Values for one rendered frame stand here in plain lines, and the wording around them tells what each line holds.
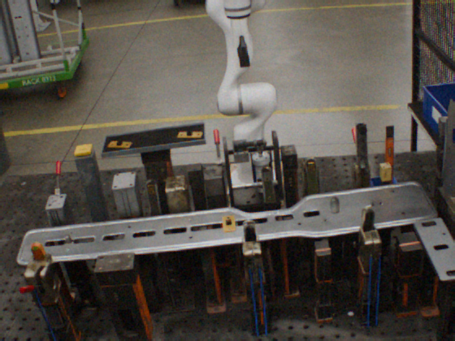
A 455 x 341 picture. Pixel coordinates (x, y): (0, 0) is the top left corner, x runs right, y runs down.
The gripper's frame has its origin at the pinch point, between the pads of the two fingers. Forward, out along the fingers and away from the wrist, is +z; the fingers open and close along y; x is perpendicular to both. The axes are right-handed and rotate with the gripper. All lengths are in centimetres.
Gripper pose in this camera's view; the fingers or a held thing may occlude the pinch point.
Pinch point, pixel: (243, 58)
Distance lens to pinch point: 203.0
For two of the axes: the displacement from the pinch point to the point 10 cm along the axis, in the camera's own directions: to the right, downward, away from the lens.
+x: 9.9, -1.2, -0.2
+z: 1.1, 8.5, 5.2
